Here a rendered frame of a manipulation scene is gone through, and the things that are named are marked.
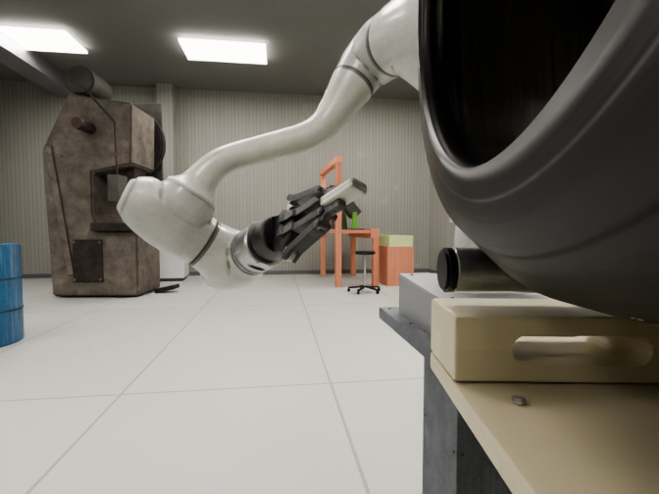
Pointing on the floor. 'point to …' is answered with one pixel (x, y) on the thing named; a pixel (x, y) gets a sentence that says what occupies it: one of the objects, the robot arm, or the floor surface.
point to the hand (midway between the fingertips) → (342, 195)
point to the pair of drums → (11, 294)
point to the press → (99, 190)
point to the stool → (365, 273)
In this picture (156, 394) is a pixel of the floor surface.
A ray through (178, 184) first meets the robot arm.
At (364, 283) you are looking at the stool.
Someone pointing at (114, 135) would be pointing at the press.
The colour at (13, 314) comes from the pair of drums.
